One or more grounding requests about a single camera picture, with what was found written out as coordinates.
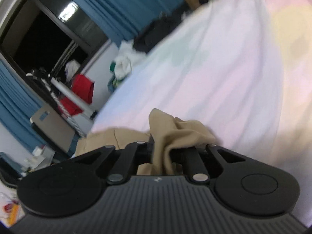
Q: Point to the white dressing table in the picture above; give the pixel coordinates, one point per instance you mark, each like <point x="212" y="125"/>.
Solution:
<point x="7" y="192"/>

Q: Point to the white garment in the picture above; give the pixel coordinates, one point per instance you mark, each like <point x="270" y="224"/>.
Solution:
<point x="124" y="64"/>

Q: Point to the dark window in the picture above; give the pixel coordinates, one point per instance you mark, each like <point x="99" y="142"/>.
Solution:
<point x="31" y="43"/>

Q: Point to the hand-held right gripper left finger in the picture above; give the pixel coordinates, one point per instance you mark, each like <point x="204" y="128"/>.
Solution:
<point x="132" y="156"/>

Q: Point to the red cloth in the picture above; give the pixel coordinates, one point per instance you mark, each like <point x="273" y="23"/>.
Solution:
<point x="81" y="87"/>

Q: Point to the white hanging cloth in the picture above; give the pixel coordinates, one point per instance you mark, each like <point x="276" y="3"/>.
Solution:
<point x="72" y="68"/>

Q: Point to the wavy blue-framed mirror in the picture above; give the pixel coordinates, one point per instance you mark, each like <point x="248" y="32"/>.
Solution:
<point x="7" y="168"/>

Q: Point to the tan sweatshirt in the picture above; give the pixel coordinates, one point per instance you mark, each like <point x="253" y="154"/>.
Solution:
<point x="180" y="131"/>

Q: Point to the blue curtain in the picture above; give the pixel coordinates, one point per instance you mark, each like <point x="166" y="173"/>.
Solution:
<point x="14" y="97"/>
<point x="117" y="4"/>

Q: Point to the orange box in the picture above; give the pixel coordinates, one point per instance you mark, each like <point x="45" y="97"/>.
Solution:
<point x="13" y="214"/>

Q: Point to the black sofa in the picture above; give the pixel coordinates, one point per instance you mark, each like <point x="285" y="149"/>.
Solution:
<point x="151" y="36"/>

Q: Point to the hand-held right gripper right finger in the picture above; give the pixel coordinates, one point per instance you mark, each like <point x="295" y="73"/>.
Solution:
<point x="192" y="160"/>

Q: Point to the garment steamer stand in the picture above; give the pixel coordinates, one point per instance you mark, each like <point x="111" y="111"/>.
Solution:
<point x="63" y="89"/>

